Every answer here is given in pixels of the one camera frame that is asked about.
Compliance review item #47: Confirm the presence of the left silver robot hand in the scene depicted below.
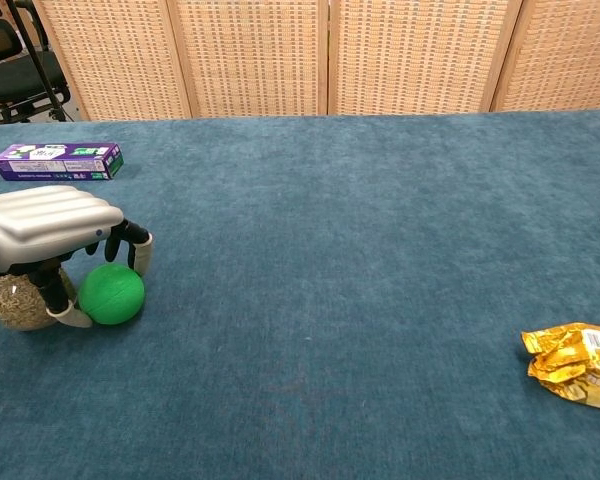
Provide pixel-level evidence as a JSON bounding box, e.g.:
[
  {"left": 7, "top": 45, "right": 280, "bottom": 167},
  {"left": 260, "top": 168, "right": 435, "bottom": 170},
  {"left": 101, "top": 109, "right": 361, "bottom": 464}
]
[{"left": 0, "top": 185, "right": 155, "bottom": 329}]

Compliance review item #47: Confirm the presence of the green ball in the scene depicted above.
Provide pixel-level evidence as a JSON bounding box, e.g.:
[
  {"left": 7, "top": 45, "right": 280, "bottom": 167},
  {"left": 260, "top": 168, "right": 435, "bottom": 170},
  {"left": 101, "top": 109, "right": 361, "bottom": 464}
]
[{"left": 77, "top": 263, "right": 147, "bottom": 327}]

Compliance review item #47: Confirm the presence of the purple toothpaste box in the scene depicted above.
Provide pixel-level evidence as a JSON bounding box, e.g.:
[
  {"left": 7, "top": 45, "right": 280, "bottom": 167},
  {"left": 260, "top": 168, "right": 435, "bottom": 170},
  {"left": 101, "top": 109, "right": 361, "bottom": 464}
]
[{"left": 0, "top": 142, "right": 125, "bottom": 182}]

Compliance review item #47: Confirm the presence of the black-lidded glass jar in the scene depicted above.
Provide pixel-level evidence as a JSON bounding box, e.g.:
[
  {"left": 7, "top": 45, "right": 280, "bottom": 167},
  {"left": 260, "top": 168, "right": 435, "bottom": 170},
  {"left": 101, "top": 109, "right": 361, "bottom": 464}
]
[{"left": 0, "top": 267, "right": 79, "bottom": 332}]

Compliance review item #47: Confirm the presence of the black office chair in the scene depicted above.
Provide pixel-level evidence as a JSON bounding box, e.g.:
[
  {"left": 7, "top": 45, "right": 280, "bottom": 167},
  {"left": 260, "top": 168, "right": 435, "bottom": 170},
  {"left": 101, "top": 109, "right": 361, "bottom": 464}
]
[{"left": 0, "top": 0, "right": 72, "bottom": 125}]

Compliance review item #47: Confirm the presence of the rattan wooden folding screen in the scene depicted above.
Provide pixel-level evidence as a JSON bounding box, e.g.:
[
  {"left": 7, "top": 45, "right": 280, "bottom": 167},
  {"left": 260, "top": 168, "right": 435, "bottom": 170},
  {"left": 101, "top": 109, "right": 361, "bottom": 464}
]
[{"left": 32, "top": 0, "right": 600, "bottom": 122}]

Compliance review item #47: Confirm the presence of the blue carpet table mat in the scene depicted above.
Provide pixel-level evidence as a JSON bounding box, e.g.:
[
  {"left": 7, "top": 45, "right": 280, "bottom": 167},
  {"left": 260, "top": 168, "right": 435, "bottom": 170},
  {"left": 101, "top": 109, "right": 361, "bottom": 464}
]
[{"left": 0, "top": 108, "right": 600, "bottom": 480}]

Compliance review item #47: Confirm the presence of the gold foil snack package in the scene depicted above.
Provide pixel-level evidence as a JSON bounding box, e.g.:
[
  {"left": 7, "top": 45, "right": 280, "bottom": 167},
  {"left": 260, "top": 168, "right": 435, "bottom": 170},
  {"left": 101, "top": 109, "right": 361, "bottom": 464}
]
[{"left": 520, "top": 322, "right": 600, "bottom": 412}]

